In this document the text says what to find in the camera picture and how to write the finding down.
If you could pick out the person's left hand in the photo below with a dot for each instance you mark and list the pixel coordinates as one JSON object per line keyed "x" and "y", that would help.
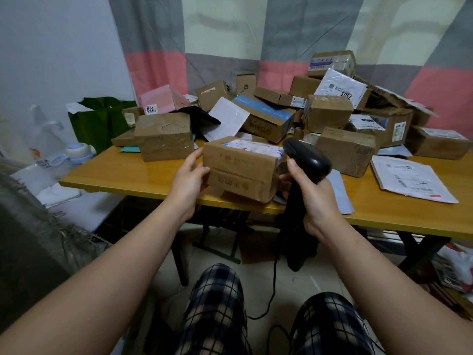
{"x": 183, "y": 190}

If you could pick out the person's right hand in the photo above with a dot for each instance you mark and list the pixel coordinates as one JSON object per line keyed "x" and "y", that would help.
{"x": 317, "y": 207}

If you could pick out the person's left thumb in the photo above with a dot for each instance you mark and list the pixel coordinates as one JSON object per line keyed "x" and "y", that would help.
{"x": 193, "y": 158}

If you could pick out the person's right thumb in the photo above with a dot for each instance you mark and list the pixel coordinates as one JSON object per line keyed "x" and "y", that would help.
{"x": 294, "y": 171}

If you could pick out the black barcode scanner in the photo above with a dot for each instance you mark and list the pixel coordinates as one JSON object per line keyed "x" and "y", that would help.
{"x": 308, "y": 158}

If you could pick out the small labelled cardboard box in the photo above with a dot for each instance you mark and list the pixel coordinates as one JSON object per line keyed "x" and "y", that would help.
{"x": 240, "y": 170}

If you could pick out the person's left forearm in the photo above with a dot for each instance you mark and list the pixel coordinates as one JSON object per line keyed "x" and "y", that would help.
{"x": 92, "y": 292}

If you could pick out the person's right forearm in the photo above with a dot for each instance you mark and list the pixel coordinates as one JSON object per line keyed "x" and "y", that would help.
{"x": 391, "y": 292}

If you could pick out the pile of brown parcel cartons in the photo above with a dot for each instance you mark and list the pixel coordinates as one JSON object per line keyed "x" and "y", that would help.
{"x": 164, "y": 136}

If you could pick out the black plastic bag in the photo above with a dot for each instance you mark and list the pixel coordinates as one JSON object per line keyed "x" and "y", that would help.
{"x": 197, "y": 118}

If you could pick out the white plain mailer bag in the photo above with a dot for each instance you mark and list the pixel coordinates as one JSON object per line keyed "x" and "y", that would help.
{"x": 340, "y": 192}

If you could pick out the white blank envelope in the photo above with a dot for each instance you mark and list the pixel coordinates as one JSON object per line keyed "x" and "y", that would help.
{"x": 227, "y": 118}

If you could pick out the teal flat packet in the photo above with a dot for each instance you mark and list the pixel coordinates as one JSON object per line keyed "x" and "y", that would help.
{"x": 130, "y": 149}

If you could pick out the pink box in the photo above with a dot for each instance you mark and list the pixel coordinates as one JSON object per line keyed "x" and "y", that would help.
{"x": 162, "y": 99}

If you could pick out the white mailer with black print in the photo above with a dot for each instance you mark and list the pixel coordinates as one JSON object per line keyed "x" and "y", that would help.
{"x": 342, "y": 86}

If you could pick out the green paper bag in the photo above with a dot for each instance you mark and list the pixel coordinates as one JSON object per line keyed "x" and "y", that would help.
{"x": 98, "y": 123}

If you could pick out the bottle with blue white lid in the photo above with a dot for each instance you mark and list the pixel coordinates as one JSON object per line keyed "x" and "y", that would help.
{"x": 79, "y": 151}

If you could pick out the white printed mailer bag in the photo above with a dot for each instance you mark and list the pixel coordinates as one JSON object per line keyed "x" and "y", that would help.
{"x": 410, "y": 179}

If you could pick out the striped grey pink curtain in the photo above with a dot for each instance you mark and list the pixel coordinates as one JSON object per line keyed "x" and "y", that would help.
{"x": 221, "y": 29}

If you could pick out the person's left leg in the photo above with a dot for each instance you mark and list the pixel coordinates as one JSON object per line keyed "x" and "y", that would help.
{"x": 216, "y": 310}

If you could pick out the person's leg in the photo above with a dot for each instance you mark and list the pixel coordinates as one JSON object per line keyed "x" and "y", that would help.
{"x": 329, "y": 325}
{"x": 216, "y": 310}

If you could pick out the person's right leg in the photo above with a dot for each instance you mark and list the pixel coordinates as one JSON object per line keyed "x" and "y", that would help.
{"x": 329, "y": 325}

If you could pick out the clear white plastic bag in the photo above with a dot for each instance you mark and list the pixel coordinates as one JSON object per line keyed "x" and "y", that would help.
{"x": 35, "y": 144}

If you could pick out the grey woven blanket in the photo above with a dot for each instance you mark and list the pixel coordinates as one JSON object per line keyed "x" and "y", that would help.
{"x": 33, "y": 232}

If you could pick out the stack of magazines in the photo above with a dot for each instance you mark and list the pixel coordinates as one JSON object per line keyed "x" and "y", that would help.
{"x": 456, "y": 269}

